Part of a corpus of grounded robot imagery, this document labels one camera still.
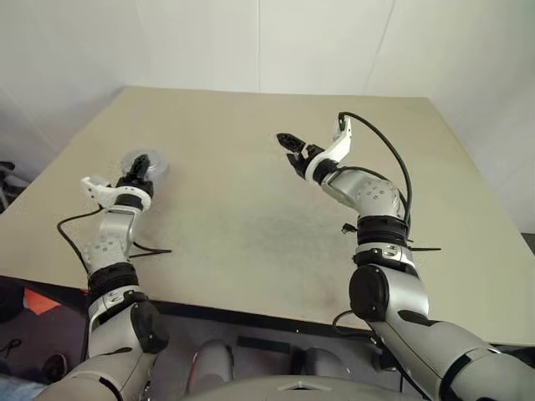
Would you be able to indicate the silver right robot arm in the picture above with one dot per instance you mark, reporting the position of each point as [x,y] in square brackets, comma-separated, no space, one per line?
[376,196]

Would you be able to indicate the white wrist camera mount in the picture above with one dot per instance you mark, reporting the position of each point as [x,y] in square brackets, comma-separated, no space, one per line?
[338,146]
[104,193]

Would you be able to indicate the black table frame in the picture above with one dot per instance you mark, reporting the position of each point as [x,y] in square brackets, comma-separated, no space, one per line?
[251,315]

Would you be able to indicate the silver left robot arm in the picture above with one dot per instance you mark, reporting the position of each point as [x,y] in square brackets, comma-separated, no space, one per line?
[113,225]

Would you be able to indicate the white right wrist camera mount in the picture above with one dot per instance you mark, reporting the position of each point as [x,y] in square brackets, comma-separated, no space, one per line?
[338,146]

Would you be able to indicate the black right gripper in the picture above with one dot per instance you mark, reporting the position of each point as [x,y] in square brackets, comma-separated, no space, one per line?
[312,151]

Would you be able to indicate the blue cloth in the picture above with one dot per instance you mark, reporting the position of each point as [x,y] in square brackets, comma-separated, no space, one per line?
[18,390]

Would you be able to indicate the black flat bar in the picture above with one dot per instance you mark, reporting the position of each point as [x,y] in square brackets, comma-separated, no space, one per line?
[263,344]

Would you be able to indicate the grey robot torso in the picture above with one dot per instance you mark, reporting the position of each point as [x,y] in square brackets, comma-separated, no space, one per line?
[292,390]

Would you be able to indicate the black zip tie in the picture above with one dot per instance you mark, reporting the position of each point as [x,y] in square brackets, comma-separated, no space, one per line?
[348,229]
[426,249]

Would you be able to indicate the grey rounded leg cover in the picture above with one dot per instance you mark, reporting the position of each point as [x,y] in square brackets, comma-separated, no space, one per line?
[322,361]
[213,359]

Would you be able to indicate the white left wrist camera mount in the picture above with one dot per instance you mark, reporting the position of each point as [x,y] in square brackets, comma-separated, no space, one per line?
[104,193]

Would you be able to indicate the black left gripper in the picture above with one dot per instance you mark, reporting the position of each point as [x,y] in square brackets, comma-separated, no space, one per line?
[134,183]

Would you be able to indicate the black round bag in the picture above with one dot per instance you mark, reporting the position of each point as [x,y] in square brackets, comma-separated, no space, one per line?
[10,301]

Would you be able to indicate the orange object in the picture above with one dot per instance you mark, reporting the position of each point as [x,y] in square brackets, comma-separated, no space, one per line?
[37,303]

